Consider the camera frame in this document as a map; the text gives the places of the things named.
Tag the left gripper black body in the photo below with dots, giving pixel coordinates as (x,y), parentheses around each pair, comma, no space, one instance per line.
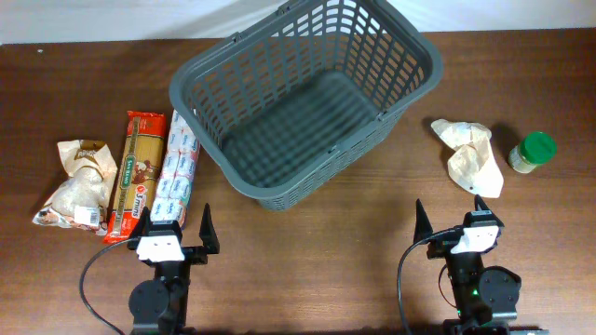
(193,256)

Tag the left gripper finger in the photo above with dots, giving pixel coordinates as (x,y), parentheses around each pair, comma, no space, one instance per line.
(207,232)
(137,232)

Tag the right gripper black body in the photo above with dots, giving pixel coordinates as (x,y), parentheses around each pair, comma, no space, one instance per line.
(442,249)

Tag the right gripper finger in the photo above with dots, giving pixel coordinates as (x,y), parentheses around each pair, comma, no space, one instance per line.
(480,205)
(423,229)

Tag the beige paper bag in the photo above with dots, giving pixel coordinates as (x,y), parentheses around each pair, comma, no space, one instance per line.
(472,165)

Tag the red spaghetti packet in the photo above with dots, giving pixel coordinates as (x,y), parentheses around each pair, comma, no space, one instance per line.
(138,173)

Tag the green lid glass jar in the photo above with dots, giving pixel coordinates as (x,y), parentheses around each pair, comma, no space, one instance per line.
(534,151)

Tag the tissue multipack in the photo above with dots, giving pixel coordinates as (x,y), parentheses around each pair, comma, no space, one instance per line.
(175,183)

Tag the grey plastic shopping basket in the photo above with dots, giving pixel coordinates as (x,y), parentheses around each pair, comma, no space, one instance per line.
(285,105)

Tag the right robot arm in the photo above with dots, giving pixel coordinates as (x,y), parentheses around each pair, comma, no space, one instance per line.
(485,298)

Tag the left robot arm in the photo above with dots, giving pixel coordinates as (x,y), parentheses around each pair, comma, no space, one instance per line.
(159,305)

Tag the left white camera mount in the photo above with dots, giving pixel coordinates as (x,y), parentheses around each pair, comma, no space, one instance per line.
(160,248)

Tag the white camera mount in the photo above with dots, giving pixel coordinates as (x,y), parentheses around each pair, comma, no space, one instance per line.
(476,239)
(160,248)

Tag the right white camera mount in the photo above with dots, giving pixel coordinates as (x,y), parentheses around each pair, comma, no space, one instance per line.
(476,239)

